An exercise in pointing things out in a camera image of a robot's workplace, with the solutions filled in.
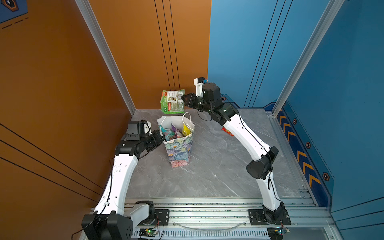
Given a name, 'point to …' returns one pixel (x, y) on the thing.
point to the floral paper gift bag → (179, 149)
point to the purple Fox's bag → (176, 131)
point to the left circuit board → (147, 232)
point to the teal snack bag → (168, 135)
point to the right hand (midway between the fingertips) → (182, 96)
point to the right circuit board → (276, 233)
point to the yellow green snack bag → (186, 130)
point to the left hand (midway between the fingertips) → (166, 135)
